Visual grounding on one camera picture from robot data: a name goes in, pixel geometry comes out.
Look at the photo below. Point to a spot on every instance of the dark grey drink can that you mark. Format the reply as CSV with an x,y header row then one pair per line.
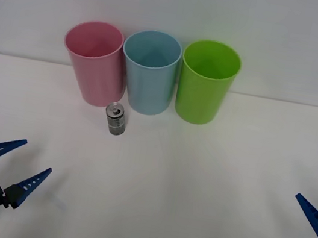
x,y
115,122

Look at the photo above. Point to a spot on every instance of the pink plastic bin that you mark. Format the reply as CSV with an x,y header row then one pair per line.
x,y
92,77

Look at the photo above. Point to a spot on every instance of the pale blue plastic bin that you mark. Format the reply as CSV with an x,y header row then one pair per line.
x,y
148,89

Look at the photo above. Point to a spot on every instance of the green plastic bin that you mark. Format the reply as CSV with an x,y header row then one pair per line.
x,y
202,98

